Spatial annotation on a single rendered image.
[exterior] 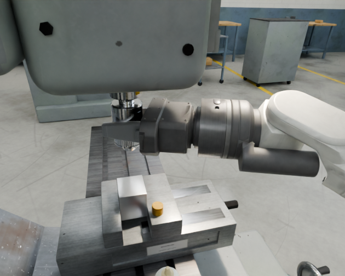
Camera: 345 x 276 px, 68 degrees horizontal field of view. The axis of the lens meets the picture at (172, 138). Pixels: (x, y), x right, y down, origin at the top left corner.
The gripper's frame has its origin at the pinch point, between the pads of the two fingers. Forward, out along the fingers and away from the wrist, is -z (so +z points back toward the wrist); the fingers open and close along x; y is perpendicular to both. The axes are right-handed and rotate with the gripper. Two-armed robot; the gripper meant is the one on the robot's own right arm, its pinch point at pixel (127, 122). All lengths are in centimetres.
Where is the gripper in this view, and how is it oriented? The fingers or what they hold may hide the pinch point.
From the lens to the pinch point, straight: 40.0
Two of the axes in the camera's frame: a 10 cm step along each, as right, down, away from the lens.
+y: -0.1, 8.7, 4.8
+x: -1.2, 4.8, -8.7
